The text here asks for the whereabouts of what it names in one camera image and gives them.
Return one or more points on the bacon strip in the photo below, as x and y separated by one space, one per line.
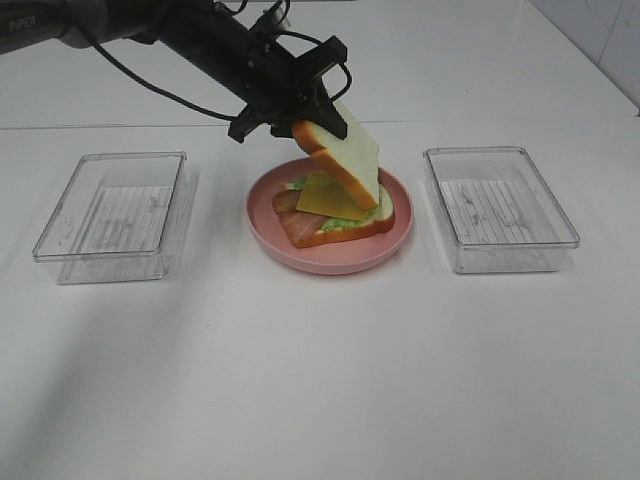
303 229
286 201

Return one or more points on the right clear plastic container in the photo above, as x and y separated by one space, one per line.
496 212

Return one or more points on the pink round plate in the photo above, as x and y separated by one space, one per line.
333 258

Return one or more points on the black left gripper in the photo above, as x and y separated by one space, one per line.
280 88

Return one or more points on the green lettuce leaf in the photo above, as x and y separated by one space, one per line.
382 213

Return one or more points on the left clear plastic container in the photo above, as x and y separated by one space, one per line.
120 218

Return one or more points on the clear plastic container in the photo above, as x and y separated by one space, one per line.
496 212
120 218

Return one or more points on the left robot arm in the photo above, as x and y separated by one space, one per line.
205 33

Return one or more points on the yellow cheese slice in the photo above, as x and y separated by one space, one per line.
323 195

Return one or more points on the white bread slice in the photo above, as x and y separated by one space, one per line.
352 161
356 234

